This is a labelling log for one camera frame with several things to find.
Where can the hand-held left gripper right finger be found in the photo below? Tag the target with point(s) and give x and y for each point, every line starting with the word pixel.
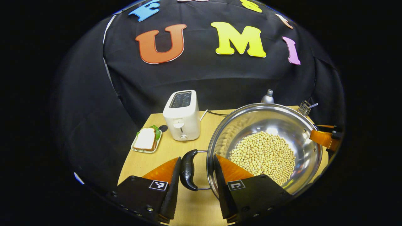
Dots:
pixel 224 194

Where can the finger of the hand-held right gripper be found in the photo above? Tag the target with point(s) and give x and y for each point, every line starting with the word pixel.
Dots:
pixel 323 138
pixel 329 126

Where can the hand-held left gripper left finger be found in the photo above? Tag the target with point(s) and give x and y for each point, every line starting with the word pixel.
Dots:
pixel 172 194

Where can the stainless steel pot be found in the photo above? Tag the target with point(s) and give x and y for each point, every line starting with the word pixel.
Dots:
pixel 267 116

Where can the metal spoon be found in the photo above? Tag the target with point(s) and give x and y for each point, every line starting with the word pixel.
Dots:
pixel 314 105

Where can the pale green sandwich tray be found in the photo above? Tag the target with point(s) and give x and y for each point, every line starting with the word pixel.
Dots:
pixel 157 146

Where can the pile of yellow soybeans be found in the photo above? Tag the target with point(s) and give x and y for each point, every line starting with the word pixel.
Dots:
pixel 263 157

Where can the sandwich with lettuce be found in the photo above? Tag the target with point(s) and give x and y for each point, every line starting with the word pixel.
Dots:
pixel 146 138

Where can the black table grommet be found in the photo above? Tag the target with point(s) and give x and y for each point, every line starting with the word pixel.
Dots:
pixel 163 128

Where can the printed metal drink bottle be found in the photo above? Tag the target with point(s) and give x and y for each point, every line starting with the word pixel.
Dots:
pixel 267 97

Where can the white toaster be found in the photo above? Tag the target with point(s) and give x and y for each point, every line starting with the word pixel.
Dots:
pixel 183 121

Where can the black backdrop cloth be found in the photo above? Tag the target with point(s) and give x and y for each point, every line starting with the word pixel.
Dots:
pixel 204 78

